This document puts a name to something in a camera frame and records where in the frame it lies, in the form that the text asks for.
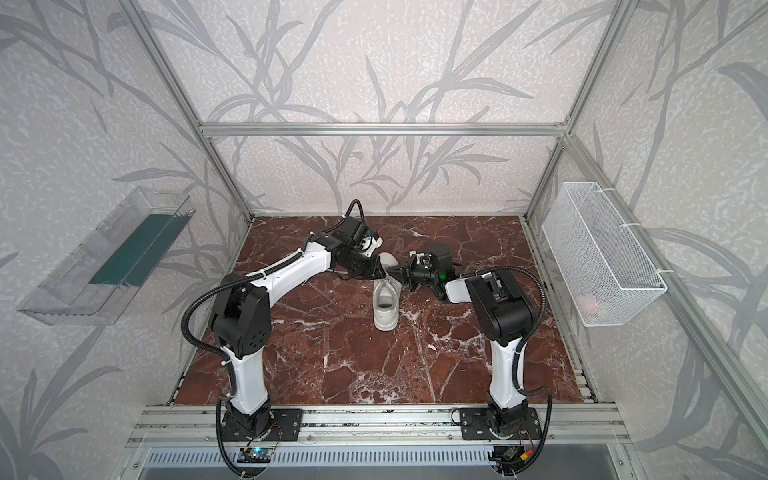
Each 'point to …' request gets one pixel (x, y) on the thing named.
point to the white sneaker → (387, 295)
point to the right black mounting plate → (475, 424)
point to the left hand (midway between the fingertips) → (388, 266)
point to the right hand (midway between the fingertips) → (386, 262)
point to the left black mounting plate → (284, 425)
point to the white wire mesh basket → (606, 276)
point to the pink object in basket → (589, 302)
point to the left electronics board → (255, 455)
